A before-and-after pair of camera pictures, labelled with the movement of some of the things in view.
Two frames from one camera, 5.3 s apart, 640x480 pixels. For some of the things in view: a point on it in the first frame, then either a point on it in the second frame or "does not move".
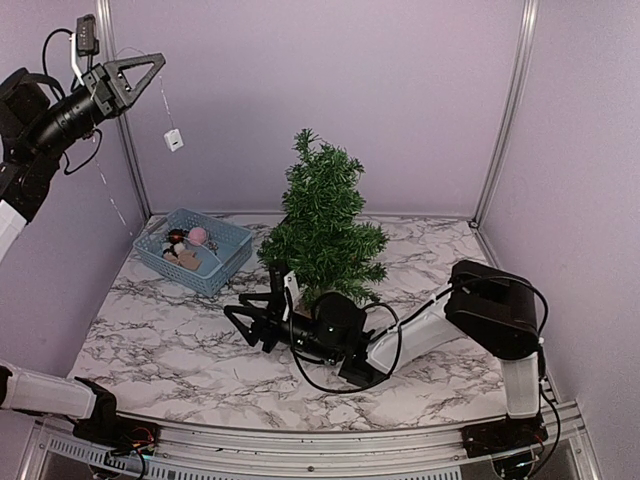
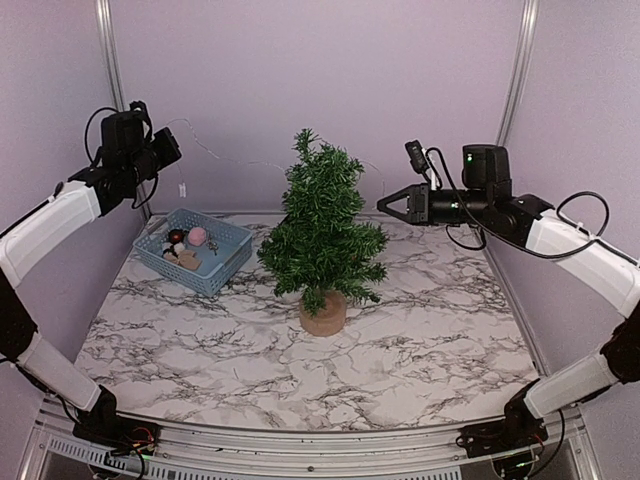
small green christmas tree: x=322 y=243 does not move
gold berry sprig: x=213 y=246 does not move
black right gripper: x=270 y=319 to x=420 y=208
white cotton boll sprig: x=172 y=251 does not move
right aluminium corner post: x=528 y=18 does not move
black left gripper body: x=53 y=133 to x=143 y=165
